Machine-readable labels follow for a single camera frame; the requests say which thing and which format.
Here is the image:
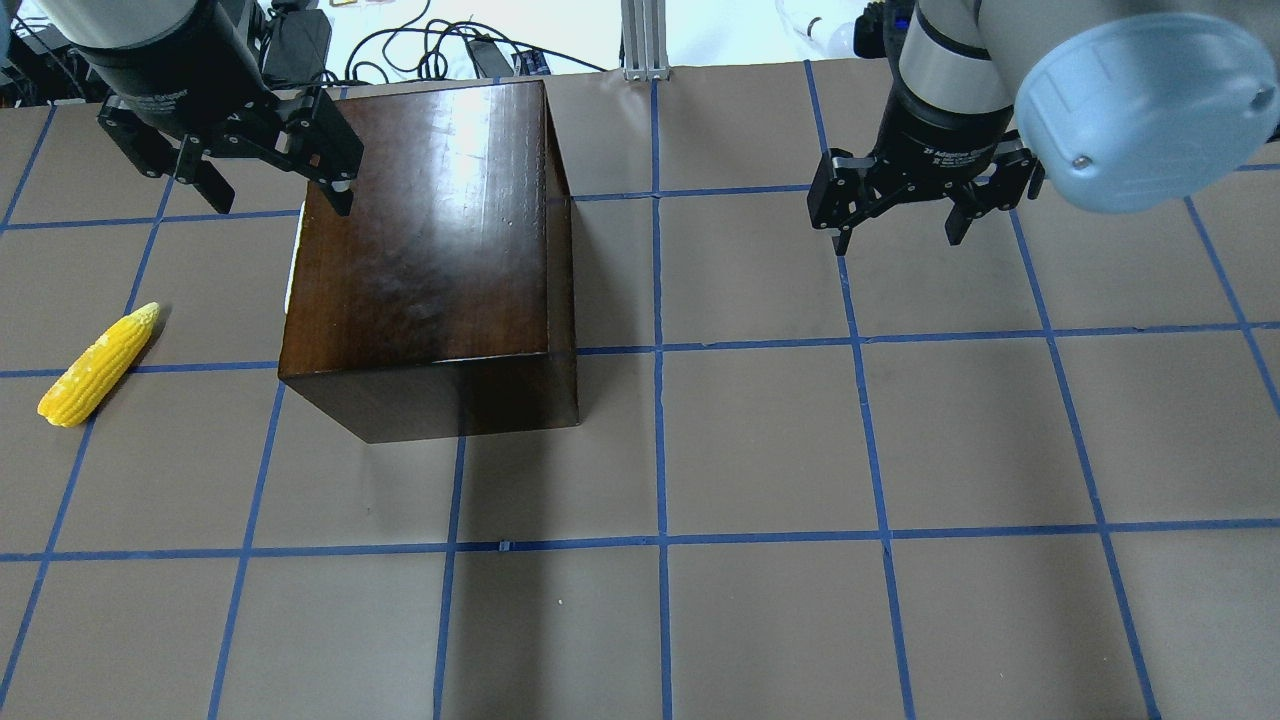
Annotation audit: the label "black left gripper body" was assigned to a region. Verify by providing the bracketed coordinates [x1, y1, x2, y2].
[76, 8, 282, 164]

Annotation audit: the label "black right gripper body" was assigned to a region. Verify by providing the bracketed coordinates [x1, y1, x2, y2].
[872, 78, 1020, 195]

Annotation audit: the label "yellow corn cob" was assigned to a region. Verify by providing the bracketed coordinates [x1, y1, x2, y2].
[37, 302, 163, 428]

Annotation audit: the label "light wooden drawer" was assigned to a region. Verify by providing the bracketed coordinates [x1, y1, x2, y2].
[282, 206, 306, 316]

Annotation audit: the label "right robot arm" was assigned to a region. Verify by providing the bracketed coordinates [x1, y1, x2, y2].
[806, 1, 1279, 255]

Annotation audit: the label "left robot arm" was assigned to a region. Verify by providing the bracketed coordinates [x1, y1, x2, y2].
[44, 1, 364, 217]

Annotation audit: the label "dark wooden drawer cabinet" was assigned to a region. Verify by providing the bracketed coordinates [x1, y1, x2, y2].
[278, 81, 580, 445]

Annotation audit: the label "black power adapter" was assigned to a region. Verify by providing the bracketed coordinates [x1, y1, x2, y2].
[261, 8, 332, 90]

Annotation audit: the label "black cables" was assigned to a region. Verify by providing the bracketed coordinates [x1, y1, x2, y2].
[346, 18, 607, 85]

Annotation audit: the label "aluminium extrusion post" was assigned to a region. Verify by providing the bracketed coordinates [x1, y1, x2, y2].
[620, 0, 671, 82]

